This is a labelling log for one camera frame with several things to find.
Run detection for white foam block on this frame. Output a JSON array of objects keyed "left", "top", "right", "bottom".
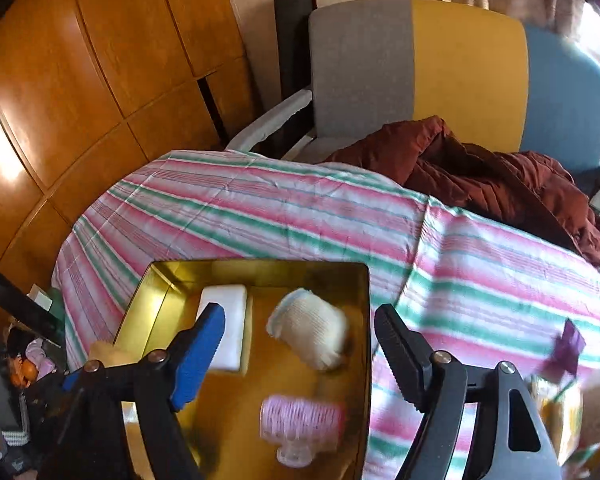
[{"left": 197, "top": 284, "right": 248, "bottom": 373}]

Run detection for black rolled mat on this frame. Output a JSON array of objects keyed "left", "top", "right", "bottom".
[{"left": 273, "top": 0, "right": 314, "bottom": 100}]

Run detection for grey yellow blue chair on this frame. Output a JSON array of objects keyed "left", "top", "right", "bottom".
[{"left": 230, "top": 0, "right": 600, "bottom": 192}]

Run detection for gold metal tray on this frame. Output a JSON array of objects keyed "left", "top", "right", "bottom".
[{"left": 114, "top": 259, "right": 370, "bottom": 479}]

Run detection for dark red blanket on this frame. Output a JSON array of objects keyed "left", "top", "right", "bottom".
[{"left": 327, "top": 116, "right": 600, "bottom": 266}]

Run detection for striped pink green tablecloth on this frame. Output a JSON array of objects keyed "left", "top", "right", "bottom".
[{"left": 50, "top": 148, "right": 600, "bottom": 480}]

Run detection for yellow sponge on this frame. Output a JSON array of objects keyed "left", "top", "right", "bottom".
[{"left": 88, "top": 341, "right": 137, "bottom": 367}]

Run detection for wooden wardrobe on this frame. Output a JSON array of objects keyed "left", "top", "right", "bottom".
[{"left": 0, "top": 0, "right": 260, "bottom": 291}]

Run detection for white sock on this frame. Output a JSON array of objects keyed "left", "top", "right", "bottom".
[{"left": 266, "top": 288, "right": 349, "bottom": 372}]

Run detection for purple candy wrapper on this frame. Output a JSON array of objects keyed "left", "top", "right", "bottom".
[{"left": 540, "top": 318, "right": 586, "bottom": 384}]

